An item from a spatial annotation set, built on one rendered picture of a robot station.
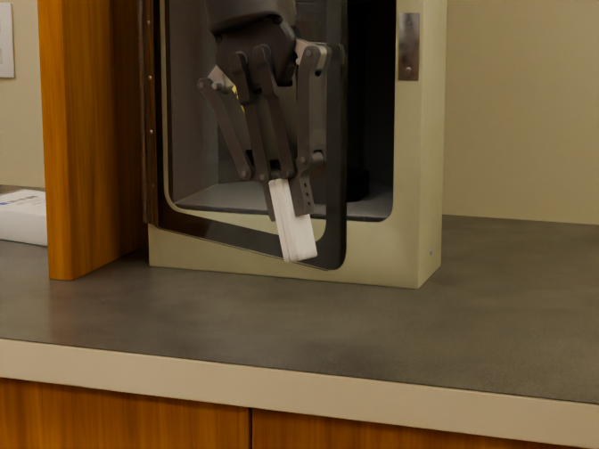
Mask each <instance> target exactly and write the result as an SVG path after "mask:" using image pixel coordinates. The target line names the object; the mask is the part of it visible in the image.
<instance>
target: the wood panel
mask: <svg viewBox="0 0 599 449"><path fill-rule="evenodd" d="M137 14H140V13H137V0H37V17H38V38H39V59H40V80H41V102H42V122H43V144H44V165H45V206H46V228H47V249H48V270H49V279H55V280H65V281H74V280H76V279H77V278H79V277H81V276H83V275H85V274H87V273H90V272H92V271H93V270H95V269H97V268H99V267H101V266H103V265H106V264H108V263H110V262H111V261H113V260H115V259H117V258H119V257H122V256H124V255H126V254H127V253H129V252H131V251H133V250H135V249H138V248H140V247H142V246H144V245H146V244H148V243H149V233H148V223H143V200H142V167H141V132H140V97H139V86H140V85H139V64H138V62H139V61H138V38H140V37H138V30H137Z"/></svg>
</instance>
